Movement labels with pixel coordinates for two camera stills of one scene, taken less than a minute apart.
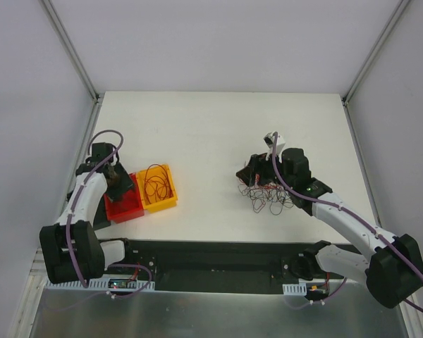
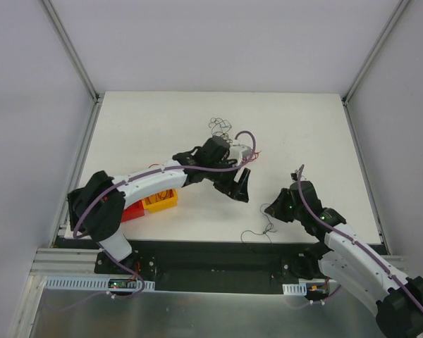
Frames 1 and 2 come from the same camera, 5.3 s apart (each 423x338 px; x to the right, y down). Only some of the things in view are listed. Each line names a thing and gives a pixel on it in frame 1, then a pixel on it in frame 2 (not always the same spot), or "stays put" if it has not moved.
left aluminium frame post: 71,51 stays put
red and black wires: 262,193 → 221,128
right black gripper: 253,169 → 280,206
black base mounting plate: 223,266 stays put
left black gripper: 123,182 → 229,181
